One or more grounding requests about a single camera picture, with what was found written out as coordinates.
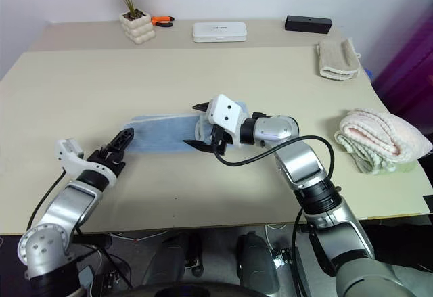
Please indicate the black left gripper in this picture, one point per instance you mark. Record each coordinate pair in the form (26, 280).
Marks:
(105, 161)

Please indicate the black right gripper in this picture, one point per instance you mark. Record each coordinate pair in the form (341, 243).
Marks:
(219, 138)

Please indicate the light blue towel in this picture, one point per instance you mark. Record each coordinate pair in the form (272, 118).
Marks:
(162, 134)

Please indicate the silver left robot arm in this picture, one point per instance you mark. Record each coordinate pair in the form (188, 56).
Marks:
(71, 205)

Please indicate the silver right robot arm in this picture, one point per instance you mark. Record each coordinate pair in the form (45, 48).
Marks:
(297, 161)

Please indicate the beige folded towel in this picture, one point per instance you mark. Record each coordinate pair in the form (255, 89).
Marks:
(336, 58)

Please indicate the pink white fluffy folded towel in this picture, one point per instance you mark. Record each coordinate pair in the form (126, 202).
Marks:
(382, 134)

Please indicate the white flat case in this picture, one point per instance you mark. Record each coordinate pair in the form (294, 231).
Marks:
(219, 32)

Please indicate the white bubbly plant pot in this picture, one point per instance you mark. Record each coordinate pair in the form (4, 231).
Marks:
(137, 28)

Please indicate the black rectangular box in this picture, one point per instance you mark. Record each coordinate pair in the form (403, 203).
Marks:
(308, 24)

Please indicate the dark grey rounded shape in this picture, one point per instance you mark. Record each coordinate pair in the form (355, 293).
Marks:
(257, 263)

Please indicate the purple fabric panel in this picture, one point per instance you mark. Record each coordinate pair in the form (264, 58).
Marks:
(409, 60)

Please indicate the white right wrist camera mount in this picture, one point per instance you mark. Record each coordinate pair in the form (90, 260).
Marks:
(225, 112)

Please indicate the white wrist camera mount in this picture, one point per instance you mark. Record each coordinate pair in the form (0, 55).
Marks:
(225, 112)
(72, 160)

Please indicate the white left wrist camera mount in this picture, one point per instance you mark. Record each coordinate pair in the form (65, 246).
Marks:
(72, 160)

